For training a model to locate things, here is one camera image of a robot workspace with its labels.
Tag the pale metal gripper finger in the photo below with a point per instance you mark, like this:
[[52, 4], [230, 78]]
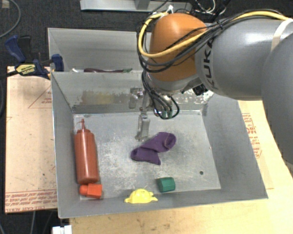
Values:
[[139, 130], [146, 128]]

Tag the purple cloth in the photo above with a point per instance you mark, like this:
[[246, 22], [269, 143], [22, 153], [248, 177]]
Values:
[[151, 150]]

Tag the grey metal bin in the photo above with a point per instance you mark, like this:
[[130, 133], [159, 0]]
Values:
[[127, 155]]

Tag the red squeeze bottle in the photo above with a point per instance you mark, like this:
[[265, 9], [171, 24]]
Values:
[[86, 155]]

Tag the dark green block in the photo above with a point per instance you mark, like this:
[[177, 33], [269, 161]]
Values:
[[166, 184]]

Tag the yellow toy animal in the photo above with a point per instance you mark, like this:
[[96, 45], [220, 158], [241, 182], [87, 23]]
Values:
[[139, 196]]

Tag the orange-red small block toy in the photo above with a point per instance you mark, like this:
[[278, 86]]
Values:
[[92, 190]]

